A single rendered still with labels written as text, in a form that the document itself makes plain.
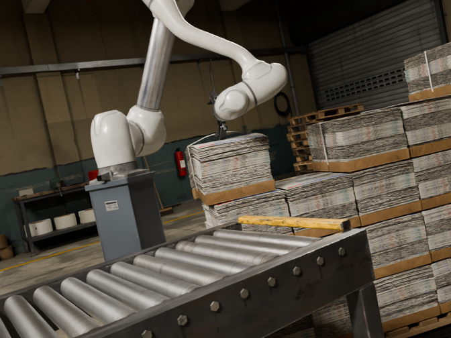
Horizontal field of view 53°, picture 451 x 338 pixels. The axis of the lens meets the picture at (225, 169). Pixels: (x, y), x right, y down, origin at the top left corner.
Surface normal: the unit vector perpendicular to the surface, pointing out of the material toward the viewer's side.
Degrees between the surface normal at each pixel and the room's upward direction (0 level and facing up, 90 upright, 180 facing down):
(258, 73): 68
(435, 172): 90
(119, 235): 90
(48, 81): 90
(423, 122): 90
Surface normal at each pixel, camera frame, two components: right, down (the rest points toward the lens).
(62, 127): 0.54, -0.07
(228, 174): 0.23, 0.13
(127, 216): -0.37, 0.13
